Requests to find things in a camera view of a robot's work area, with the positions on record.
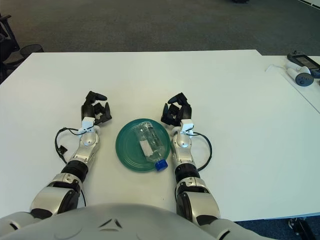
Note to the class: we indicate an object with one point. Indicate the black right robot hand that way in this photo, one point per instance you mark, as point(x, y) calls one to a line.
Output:
point(186, 110)

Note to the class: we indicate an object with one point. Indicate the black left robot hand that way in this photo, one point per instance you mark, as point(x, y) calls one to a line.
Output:
point(86, 110)

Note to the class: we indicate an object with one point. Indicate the clear bottle with blue cap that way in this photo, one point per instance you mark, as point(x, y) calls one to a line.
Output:
point(150, 142)

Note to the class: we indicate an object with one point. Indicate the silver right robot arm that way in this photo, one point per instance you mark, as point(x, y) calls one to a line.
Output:
point(200, 200)

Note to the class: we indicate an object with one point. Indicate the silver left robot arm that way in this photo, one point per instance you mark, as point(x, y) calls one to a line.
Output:
point(82, 155)

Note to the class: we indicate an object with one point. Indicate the green ceramic plate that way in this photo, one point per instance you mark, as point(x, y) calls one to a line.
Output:
point(127, 150)

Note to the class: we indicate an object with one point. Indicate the black mesh wastebasket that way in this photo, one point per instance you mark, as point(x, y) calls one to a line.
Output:
point(32, 49)

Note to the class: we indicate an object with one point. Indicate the black office chair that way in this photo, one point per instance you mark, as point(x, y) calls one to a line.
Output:
point(8, 45)

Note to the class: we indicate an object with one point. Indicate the grey robot torso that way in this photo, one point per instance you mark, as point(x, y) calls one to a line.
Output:
point(112, 225)

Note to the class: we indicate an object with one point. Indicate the white and grey VR controller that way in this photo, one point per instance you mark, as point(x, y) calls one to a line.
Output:
point(303, 79)

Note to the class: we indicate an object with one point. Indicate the black table leg caster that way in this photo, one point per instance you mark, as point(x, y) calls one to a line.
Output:
point(300, 227)

